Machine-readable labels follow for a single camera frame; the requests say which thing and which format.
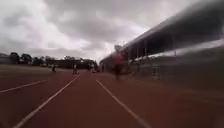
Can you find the person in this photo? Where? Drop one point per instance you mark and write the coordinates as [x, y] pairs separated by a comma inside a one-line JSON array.
[[117, 63], [53, 68], [74, 69]]

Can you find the low dark building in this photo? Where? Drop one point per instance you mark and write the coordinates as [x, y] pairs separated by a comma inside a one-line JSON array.
[[68, 63]]

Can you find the grandstand building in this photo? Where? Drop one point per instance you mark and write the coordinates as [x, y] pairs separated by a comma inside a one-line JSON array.
[[180, 43]]

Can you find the row of trees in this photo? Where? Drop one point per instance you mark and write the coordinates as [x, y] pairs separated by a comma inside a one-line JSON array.
[[30, 59]]

